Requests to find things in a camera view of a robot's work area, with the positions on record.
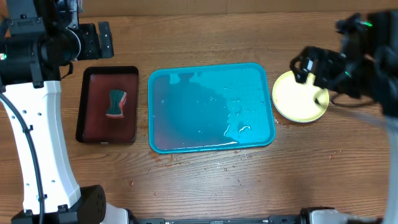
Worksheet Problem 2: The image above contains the yellow-green plate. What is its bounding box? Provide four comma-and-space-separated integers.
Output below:
272, 71, 330, 123

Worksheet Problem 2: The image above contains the green and pink sponge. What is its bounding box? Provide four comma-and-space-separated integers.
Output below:
106, 90, 127, 118

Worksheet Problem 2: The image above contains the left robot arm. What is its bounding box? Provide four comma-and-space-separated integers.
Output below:
1, 0, 136, 223

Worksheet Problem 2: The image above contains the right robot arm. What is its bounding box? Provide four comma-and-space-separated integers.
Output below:
290, 10, 397, 223

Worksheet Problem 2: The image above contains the dark red tray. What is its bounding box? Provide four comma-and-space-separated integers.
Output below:
75, 66, 139, 144

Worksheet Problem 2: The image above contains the teal plastic tray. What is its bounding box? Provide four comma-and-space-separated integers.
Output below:
147, 63, 276, 154

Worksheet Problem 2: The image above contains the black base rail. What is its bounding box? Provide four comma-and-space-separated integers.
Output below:
124, 207, 383, 224

